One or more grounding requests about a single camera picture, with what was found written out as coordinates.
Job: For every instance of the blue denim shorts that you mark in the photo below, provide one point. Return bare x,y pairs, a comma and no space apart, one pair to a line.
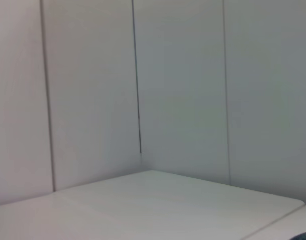
304,237

